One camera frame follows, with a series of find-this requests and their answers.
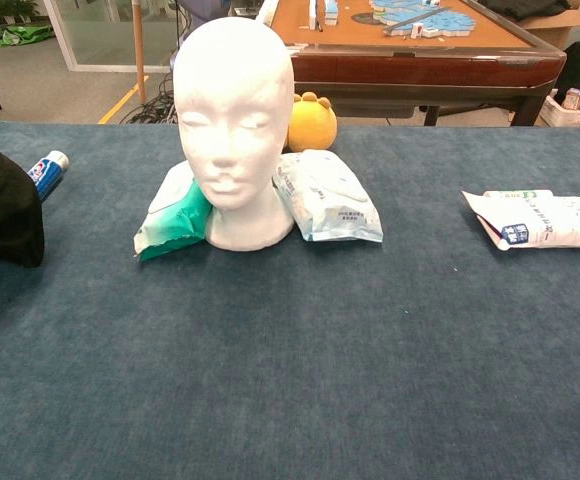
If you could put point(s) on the black baseball cap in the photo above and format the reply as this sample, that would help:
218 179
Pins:
5 215

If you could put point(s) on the light blue wipes pack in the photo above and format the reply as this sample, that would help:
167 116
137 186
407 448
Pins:
330 200

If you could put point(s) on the green wet wipes pack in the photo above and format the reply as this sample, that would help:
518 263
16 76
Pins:
175 220

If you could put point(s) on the white foam mannequin head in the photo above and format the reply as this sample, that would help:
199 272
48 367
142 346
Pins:
230 100

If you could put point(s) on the blue white toothpaste tube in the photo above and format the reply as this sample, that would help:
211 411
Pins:
50 172

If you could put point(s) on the yellow plush toy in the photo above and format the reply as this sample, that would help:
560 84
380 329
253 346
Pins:
312 127

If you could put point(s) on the blue table mat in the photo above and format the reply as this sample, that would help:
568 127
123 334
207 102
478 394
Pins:
290 375

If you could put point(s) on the brown mahjong table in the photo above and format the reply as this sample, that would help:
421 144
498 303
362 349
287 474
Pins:
420 70

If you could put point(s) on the white green-labelled pack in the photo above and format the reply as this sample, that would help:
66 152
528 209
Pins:
515 194

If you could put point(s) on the wooden pole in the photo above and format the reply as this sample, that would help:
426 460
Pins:
139 50

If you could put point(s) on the white blue-labelled tissue pack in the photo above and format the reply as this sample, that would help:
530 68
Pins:
550 222

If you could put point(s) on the blue mahjong tile cluster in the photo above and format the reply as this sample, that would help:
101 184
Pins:
435 17

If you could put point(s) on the white plastic crate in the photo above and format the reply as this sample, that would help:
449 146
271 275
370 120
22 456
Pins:
570 119

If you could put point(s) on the small purple white carton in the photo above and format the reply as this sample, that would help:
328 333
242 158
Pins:
574 99

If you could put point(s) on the black garment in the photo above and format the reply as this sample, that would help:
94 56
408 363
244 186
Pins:
525 7

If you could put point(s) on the cardboard box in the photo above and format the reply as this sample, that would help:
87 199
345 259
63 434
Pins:
550 30

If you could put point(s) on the green bag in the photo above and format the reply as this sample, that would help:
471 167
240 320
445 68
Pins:
20 35

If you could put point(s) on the potted green plants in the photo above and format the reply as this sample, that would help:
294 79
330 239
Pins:
0 10

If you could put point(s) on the glass partition frame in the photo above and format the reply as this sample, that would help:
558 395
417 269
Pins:
70 60

